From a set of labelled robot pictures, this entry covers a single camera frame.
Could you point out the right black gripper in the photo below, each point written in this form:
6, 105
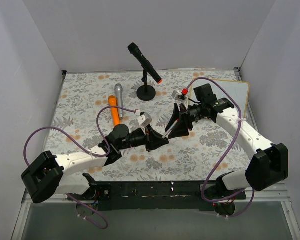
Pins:
188, 118

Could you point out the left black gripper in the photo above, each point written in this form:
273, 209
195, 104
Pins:
148, 138

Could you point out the red capped whiteboard marker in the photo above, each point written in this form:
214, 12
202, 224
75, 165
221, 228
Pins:
170, 129

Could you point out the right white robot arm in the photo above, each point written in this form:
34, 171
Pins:
269, 162

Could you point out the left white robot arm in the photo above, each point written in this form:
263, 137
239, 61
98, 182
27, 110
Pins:
46, 175

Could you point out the yellow framed whiteboard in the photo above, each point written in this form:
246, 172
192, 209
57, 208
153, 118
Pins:
238, 90

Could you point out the black microphone stand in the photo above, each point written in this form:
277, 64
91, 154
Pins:
145, 92

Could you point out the silver microphone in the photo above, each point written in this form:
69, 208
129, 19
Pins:
118, 89

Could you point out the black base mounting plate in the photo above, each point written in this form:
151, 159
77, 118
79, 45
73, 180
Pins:
146, 195

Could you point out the floral table mat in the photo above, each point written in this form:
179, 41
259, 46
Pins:
82, 117

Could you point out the black microphone orange tip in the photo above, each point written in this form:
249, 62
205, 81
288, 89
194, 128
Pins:
136, 52

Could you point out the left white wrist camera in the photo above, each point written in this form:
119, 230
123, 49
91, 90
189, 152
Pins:
144, 120

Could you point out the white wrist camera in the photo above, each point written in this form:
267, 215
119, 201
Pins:
181, 96
144, 120

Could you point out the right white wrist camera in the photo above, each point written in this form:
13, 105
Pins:
181, 96

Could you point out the aluminium frame rail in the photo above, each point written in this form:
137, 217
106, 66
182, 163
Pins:
276, 193

